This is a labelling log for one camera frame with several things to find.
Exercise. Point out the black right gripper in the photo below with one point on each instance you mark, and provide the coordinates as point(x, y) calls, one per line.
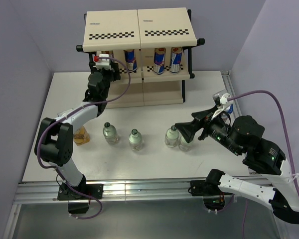
point(187, 128)

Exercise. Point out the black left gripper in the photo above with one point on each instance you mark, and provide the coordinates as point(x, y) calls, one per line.
point(115, 75)

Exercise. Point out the clear glass bottle green cap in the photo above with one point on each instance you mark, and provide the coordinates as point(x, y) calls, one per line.
point(171, 137)
point(135, 140)
point(110, 133)
point(184, 145)

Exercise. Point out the blue silver energy drink can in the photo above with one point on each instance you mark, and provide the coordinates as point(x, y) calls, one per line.
point(159, 60)
point(175, 60)

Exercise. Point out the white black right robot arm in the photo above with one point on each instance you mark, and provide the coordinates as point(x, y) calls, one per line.
point(244, 137)

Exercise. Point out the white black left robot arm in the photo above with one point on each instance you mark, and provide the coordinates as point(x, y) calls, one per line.
point(54, 144)

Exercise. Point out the beige three-tier shelf rack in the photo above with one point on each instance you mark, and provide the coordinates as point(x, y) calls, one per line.
point(143, 30)

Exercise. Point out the blue purple berry juice carton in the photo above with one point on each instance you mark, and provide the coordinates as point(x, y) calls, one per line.
point(228, 112)

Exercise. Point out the blue Fontana juice carton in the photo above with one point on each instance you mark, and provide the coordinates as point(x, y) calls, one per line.
point(80, 136)

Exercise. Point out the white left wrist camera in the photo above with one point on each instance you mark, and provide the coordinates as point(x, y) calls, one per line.
point(102, 61)

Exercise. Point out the aluminium mounting rail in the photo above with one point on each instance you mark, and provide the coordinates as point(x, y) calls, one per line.
point(129, 190)

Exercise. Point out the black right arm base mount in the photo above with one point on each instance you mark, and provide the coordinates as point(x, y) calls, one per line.
point(213, 198)

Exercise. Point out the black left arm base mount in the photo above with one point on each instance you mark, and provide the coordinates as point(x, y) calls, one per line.
point(78, 204)

